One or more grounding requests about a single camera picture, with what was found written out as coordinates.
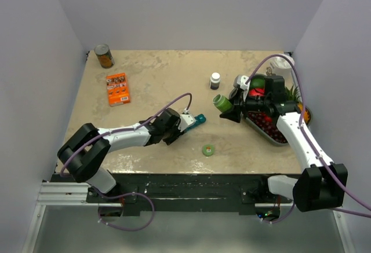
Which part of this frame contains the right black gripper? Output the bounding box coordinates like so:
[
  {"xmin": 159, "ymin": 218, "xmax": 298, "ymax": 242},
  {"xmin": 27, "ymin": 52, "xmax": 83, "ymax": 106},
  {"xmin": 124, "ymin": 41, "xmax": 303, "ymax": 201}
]
[{"xmin": 220, "ymin": 89, "xmax": 270, "ymax": 123}]

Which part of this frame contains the green pill bottle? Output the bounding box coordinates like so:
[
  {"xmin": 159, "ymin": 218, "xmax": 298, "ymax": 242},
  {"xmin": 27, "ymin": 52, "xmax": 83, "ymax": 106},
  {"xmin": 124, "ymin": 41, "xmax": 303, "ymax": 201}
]
[{"xmin": 212, "ymin": 94, "xmax": 232, "ymax": 113}]

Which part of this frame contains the teal weekly pill organizer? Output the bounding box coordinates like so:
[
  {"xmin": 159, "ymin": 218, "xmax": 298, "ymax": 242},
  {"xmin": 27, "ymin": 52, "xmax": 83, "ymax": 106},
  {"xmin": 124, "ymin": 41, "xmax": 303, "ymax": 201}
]
[{"xmin": 184, "ymin": 114, "xmax": 206, "ymax": 133}]

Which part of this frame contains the green bottle cap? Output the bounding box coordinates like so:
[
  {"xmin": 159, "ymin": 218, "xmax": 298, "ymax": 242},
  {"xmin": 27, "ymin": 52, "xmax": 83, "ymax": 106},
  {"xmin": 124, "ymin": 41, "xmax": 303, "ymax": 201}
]
[{"xmin": 202, "ymin": 144, "xmax": 215, "ymax": 157}]

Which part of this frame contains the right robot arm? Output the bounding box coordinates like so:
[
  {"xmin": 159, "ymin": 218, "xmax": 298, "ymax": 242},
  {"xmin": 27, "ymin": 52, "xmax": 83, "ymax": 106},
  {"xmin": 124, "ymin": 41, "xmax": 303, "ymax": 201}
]
[{"xmin": 213, "ymin": 75, "xmax": 348, "ymax": 212}]

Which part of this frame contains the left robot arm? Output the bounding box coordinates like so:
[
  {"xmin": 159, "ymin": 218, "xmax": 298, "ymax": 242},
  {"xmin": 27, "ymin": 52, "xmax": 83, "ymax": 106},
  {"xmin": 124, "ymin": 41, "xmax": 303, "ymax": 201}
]
[{"xmin": 57, "ymin": 108, "xmax": 195, "ymax": 202}]

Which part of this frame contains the green toy lime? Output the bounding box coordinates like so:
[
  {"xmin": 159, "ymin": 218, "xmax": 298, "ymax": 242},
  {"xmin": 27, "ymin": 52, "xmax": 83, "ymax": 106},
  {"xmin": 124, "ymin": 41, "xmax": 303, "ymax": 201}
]
[{"xmin": 250, "ymin": 78, "xmax": 265, "ymax": 89}]

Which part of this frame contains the white capped dark pill bottle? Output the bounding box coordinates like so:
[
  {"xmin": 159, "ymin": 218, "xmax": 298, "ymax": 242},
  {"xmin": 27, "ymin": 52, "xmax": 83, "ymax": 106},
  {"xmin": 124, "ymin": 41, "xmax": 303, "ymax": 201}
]
[{"xmin": 209, "ymin": 72, "xmax": 221, "ymax": 90}]

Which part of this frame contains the dark grey fruit tray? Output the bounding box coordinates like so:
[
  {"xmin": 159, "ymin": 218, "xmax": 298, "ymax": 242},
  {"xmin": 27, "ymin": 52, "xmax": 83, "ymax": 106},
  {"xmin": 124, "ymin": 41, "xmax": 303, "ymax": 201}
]
[{"xmin": 220, "ymin": 74, "xmax": 303, "ymax": 146}]

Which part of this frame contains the dark toy grapes bunch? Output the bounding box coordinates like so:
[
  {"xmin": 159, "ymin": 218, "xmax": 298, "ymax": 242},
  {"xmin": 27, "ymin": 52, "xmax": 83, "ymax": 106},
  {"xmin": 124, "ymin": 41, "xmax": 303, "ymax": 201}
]
[{"xmin": 246, "ymin": 112, "xmax": 288, "ymax": 146}]

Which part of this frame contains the white paper cup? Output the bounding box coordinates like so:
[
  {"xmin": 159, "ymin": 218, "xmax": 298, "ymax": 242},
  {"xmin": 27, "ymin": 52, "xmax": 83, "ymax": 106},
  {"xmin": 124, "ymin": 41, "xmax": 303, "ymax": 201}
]
[{"xmin": 265, "ymin": 56, "xmax": 292, "ymax": 78}]

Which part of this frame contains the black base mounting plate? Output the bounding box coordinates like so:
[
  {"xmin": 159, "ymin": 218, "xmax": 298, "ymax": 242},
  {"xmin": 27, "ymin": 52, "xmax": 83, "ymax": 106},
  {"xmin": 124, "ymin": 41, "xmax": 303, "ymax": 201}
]
[{"xmin": 50, "ymin": 171, "xmax": 302, "ymax": 217}]

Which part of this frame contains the orange cardboard box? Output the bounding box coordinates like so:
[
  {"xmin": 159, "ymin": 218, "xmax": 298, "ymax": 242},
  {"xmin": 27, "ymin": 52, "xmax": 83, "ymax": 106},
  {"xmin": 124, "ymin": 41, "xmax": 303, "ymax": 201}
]
[{"xmin": 106, "ymin": 73, "xmax": 131, "ymax": 107}]

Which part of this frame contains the tin food can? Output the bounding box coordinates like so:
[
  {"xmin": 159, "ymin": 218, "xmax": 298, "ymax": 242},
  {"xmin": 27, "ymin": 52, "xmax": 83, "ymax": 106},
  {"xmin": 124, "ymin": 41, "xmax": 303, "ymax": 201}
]
[{"xmin": 94, "ymin": 44, "xmax": 114, "ymax": 68}]

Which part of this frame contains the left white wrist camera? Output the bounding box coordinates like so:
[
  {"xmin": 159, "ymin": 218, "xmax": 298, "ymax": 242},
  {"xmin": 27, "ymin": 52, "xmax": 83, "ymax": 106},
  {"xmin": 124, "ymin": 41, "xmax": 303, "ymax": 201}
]
[{"xmin": 178, "ymin": 110, "xmax": 196, "ymax": 132}]

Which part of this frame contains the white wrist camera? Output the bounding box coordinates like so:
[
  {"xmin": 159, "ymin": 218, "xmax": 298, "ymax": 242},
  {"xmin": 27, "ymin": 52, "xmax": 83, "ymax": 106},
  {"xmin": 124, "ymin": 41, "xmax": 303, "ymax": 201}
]
[
  {"xmin": 233, "ymin": 75, "xmax": 250, "ymax": 91},
  {"xmin": 178, "ymin": 110, "xmax": 196, "ymax": 132}
]

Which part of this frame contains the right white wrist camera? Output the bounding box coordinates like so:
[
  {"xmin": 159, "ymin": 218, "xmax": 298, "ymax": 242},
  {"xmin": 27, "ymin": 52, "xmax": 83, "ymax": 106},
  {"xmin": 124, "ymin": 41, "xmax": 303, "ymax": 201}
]
[{"xmin": 233, "ymin": 75, "xmax": 250, "ymax": 91}]

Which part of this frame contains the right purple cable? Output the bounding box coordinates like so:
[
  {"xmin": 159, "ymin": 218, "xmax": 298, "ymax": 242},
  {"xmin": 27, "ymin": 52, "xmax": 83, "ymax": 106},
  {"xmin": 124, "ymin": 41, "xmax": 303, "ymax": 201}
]
[{"xmin": 245, "ymin": 54, "xmax": 371, "ymax": 225}]

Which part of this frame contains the aluminium frame rail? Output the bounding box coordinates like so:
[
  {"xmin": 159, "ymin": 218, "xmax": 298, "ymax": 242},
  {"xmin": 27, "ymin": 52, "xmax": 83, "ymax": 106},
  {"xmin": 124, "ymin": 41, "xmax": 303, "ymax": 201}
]
[{"xmin": 20, "ymin": 53, "xmax": 356, "ymax": 253}]

